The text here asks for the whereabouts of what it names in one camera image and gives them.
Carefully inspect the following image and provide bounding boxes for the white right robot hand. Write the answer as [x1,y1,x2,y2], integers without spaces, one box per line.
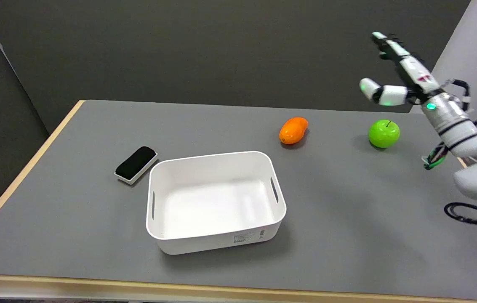
[359,32,442,106]

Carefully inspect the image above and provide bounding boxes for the green apple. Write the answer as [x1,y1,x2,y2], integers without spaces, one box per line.
[368,120,400,149]

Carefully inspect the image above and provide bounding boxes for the black and white eraser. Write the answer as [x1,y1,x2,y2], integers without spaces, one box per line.
[115,146,158,185]

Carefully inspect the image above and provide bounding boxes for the white plastic storage bin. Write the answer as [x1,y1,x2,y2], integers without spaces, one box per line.
[146,151,287,255]

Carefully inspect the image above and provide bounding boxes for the orange mango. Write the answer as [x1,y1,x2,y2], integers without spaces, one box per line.
[279,117,309,145]

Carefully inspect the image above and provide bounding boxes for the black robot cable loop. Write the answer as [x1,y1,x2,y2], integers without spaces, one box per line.
[444,202,477,226]

